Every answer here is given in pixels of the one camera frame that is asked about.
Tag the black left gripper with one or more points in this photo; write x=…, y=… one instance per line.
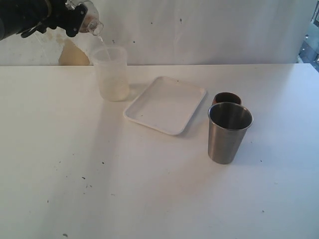
x=57, y=17

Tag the clear dome lid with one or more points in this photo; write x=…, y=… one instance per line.
x=91, y=23

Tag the round wooden bowl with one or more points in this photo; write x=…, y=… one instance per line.
x=227, y=97

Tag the stainless steel cup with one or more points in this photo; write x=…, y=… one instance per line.
x=228, y=123

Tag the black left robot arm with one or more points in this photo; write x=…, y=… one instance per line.
x=23, y=16

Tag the translucent lidded plastic container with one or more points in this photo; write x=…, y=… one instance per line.
x=110, y=65

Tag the white rectangular tray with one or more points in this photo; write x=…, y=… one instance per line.
x=166, y=105

